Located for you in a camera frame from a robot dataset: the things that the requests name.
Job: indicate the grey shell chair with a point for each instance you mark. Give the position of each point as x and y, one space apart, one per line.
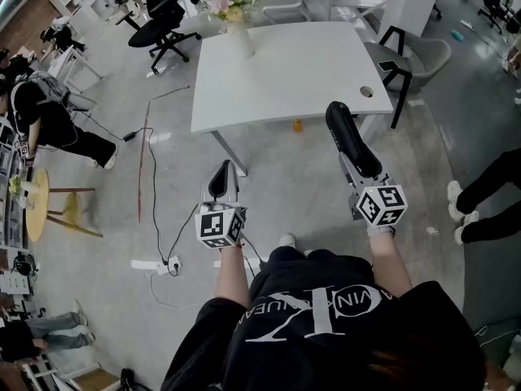
427 57

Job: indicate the white office chair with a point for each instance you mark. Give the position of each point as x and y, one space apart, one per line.
291 8

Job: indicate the smartphone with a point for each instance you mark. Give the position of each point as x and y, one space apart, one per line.
387 66

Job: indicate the orange drink bottle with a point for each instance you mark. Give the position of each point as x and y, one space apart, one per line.
298 125

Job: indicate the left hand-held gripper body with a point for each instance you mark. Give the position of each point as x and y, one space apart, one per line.
209 225

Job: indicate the round wooden side table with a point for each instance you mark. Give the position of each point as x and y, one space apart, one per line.
37 210

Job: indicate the person's left forearm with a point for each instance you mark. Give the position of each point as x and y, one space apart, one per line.
232 275

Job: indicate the white power strip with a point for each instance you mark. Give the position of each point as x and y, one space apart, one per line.
169 265

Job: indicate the white cart with wooden panel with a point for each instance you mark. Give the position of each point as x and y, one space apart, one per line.
81 377

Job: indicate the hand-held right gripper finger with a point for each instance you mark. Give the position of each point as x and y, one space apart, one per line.
345 163

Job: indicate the white flower vase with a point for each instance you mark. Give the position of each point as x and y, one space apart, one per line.
244 41

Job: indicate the black metal frame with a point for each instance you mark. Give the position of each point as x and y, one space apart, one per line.
401 84

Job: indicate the person's right forearm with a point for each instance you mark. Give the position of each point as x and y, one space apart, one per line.
388 267

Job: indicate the white wristwatch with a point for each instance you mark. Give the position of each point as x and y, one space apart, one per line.
380 231

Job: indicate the small vase with flowers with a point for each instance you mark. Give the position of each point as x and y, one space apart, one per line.
22 185

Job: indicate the white shelf unit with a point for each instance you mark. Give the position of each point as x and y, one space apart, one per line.
75 0

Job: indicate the red floor tape strip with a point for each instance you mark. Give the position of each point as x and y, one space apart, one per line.
141 169

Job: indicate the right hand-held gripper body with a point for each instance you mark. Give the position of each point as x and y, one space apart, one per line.
380 206

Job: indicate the black printed t-shirt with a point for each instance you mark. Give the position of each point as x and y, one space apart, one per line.
325 340

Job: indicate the black office chair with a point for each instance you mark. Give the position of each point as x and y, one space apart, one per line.
163 23
493 2

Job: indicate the white desk leg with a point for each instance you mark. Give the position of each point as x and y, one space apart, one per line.
230 153
368 126

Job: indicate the black bag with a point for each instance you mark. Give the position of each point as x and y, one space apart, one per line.
132 381

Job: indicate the person's white shoe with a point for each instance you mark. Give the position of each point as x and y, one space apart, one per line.
287 240

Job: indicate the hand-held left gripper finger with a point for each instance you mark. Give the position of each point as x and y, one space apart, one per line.
205 190
234 183

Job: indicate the black power adapter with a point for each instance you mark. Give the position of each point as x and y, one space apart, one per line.
130 136

